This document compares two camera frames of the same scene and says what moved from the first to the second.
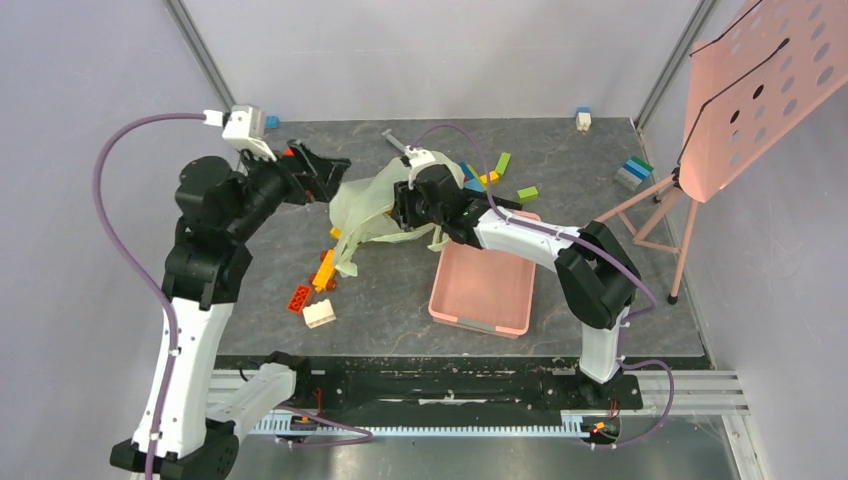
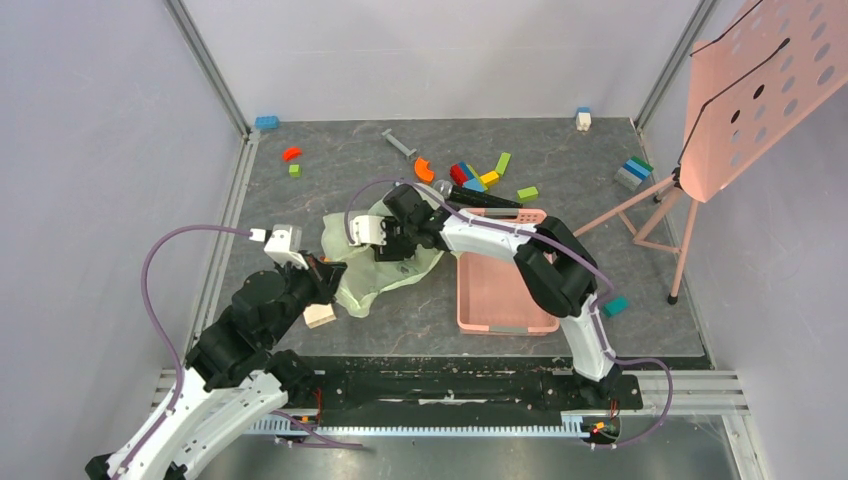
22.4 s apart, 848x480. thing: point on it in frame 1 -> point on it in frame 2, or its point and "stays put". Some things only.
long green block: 503,163 stays put
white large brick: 319,314 stays put
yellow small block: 493,178 stays put
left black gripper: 313,176 -> 324,275
